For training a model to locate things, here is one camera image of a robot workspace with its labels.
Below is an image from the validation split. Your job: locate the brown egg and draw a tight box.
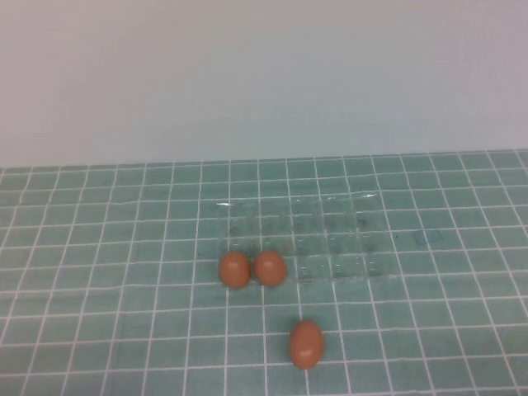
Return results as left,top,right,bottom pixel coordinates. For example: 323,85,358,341
218,251,252,290
252,250,287,287
288,319,324,370

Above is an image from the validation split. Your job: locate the clear plastic egg tray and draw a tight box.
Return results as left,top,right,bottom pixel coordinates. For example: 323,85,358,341
214,191,393,290

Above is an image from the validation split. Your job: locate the green white-grid tablecloth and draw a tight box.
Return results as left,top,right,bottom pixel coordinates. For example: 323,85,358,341
0,148,528,396

